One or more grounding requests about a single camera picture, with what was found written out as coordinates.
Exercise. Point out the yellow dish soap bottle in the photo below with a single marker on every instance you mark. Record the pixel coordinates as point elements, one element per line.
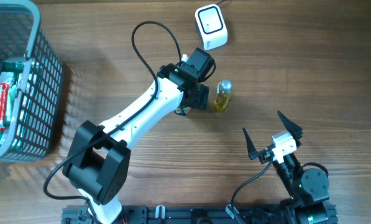
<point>223,94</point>

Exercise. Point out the red Nescafe coffee sachet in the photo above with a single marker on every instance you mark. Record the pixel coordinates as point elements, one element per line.
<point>4,87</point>

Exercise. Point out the mint green wipes packet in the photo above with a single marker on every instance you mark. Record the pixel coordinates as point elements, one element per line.
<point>8,77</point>

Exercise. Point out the green lid stock jar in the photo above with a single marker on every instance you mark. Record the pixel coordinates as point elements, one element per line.
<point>183,110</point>

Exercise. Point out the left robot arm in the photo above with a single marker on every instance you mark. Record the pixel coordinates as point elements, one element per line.
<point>99,156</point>

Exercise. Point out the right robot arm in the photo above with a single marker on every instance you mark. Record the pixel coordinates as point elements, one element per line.
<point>307,184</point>

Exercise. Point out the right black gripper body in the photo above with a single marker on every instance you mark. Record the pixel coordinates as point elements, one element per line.
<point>266,156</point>

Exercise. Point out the grey plastic mesh basket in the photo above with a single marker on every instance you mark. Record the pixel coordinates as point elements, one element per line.
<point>29,136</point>

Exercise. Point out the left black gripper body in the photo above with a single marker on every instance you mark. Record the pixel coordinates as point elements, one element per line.
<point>193,94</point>

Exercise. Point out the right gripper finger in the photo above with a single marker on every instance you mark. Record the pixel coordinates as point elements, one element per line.
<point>295,130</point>
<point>251,150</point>

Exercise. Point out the green 3M gloves packet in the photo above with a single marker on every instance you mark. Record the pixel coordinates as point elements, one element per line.
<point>17,68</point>

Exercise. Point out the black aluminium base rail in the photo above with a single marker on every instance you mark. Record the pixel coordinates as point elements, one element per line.
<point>197,214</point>

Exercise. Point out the white barcode scanner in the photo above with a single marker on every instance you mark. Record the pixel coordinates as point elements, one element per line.
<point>211,26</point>

